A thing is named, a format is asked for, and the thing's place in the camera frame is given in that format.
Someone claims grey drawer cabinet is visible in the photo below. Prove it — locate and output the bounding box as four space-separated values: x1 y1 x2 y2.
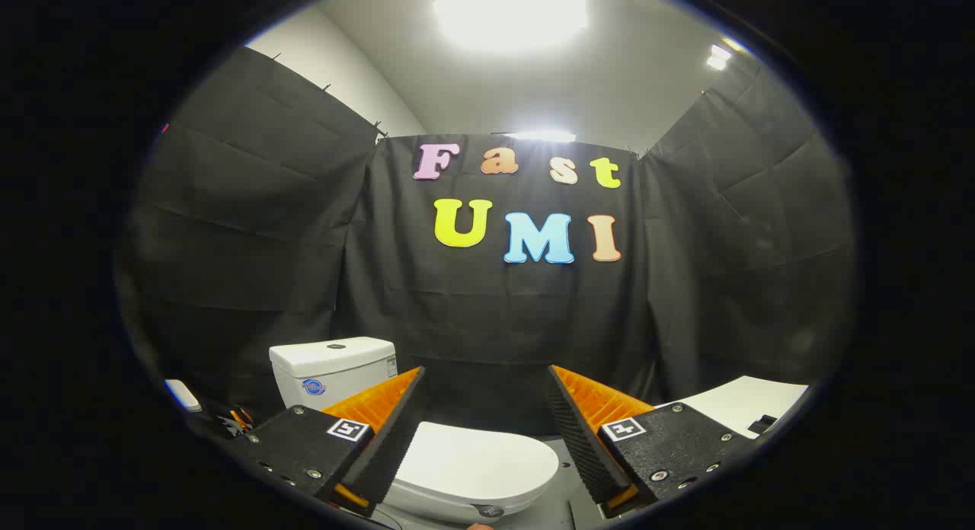
655 375 810 439

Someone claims white toilet lid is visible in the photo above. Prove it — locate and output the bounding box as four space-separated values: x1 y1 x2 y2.
395 422 561 502

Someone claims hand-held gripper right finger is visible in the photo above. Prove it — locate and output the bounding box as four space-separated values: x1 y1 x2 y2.
547 365 762 519

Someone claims large round ceiling light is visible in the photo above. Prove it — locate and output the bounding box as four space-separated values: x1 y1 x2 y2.
433 0 589 56

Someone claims orange black tool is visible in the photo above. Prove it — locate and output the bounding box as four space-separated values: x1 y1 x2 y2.
216 407 257 439

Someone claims white ceramic toilet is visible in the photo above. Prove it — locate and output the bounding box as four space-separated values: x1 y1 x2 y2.
269 337 561 525

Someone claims small white object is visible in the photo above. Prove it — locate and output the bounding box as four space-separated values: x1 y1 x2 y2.
165 379 203 413

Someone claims black backdrop cloth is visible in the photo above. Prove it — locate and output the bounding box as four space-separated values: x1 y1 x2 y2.
118 46 858 439

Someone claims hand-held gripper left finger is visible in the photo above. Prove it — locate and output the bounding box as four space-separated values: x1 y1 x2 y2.
229 366 427 519

